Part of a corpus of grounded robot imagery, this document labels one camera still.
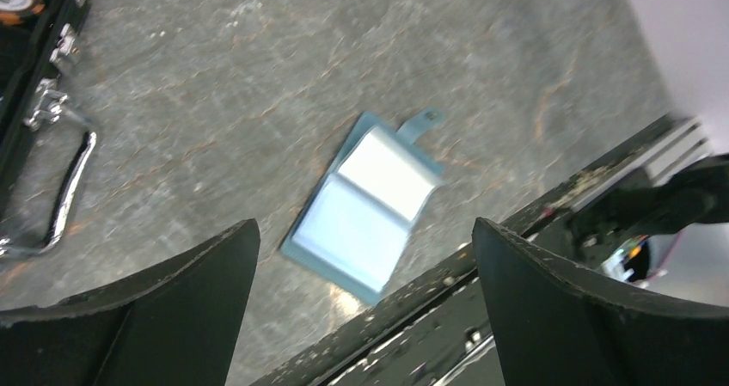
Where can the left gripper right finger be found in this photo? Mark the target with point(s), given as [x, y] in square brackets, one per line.
[556, 322]

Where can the black poker chip case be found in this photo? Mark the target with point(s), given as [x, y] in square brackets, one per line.
[39, 46]

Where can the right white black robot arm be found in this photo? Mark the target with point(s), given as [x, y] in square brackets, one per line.
[698, 194]

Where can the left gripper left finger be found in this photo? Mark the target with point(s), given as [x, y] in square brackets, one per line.
[175, 323]

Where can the blue card holder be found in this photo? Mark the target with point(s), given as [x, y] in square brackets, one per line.
[354, 227]

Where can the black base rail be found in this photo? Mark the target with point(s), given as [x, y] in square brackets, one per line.
[435, 331]

